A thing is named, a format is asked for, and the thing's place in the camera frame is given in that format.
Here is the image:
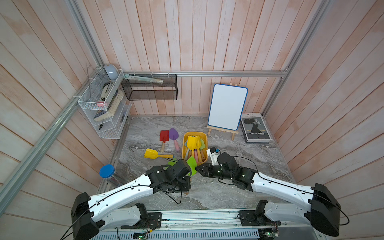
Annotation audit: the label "light green shovel wooden handle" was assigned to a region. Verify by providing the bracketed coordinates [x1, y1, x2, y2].
[200, 139, 206, 162]

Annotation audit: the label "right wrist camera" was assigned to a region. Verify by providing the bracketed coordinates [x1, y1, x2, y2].
[207, 147, 220, 166]

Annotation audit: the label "purple shovel pink handle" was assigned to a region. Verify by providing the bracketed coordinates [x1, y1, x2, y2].
[194, 149, 199, 163]
[169, 128, 181, 152]

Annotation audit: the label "yellow scoop wooden handle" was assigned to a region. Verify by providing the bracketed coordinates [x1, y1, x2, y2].
[188, 136, 197, 157]

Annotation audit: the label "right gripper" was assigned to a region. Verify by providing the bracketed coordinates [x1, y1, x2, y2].
[195, 162, 234, 182]

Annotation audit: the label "yellow storage box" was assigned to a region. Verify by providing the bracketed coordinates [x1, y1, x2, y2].
[182, 132, 208, 166]

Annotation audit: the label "light green ruler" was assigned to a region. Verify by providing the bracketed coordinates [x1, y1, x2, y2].
[124, 74, 164, 84]

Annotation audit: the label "blue-lid tube container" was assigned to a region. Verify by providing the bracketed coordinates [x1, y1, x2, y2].
[99, 165, 127, 187]

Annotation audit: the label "black and white book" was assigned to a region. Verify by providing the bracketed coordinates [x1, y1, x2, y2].
[240, 113, 272, 144]

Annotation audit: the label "red shovel wooden handle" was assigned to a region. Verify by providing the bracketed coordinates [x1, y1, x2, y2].
[160, 130, 169, 153]

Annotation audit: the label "whiteboard blue frame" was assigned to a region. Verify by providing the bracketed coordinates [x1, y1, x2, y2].
[208, 84, 248, 131]

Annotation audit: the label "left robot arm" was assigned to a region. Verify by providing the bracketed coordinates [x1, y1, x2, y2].
[70, 160, 196, 240]

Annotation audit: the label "yellow scoop blue-tipped handle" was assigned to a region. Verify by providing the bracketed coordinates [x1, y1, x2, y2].
[184, 138, 190, 161]

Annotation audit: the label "books in wire shelf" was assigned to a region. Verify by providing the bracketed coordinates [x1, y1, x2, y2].
[94, 83, 125, 122]

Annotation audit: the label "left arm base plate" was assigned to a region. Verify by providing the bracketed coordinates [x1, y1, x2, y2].
[120, 212, 162, 230]

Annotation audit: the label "white wire shelf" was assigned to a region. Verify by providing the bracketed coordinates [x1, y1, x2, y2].
[78, 68, 132, 140]

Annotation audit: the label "yellow scoop left blue tip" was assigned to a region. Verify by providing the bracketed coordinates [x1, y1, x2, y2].
[144, 149, 174, 160]

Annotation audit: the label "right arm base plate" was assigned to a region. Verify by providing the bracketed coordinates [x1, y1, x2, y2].
[237, 211, 281, 227]

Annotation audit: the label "black mesh basket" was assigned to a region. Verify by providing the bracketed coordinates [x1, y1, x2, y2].
[122, 73, 178, 101]

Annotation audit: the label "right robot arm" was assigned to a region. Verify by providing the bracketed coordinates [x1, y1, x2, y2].
[196, 152, 342, 237]

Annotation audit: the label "wooden easel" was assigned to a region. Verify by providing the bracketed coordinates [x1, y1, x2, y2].
[207, 125, 239, 141]

